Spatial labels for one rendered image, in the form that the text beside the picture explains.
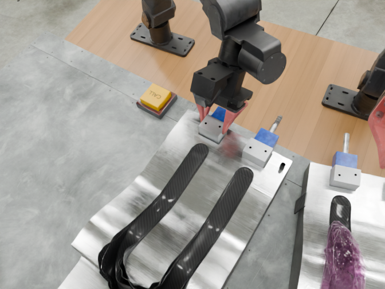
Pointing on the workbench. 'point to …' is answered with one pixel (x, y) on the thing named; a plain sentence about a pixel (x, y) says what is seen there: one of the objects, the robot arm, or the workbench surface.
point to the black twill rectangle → (301, 203)
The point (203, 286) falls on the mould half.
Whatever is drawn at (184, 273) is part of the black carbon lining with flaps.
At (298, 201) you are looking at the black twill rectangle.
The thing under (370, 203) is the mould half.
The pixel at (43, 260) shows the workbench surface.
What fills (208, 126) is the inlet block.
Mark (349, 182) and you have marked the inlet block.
